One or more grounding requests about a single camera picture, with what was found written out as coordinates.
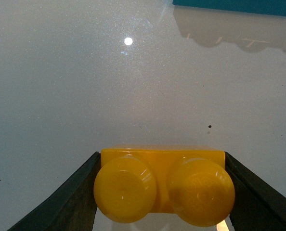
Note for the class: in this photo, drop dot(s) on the yellow two-stud block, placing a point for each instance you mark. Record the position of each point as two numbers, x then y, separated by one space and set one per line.
187 180

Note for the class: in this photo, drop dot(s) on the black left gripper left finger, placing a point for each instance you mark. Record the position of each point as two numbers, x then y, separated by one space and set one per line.
71 207

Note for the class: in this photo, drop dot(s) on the blue three-stud block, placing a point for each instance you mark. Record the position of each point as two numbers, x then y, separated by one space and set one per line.
267 7

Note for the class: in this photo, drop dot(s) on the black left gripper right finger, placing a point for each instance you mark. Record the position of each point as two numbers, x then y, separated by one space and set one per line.
258 206

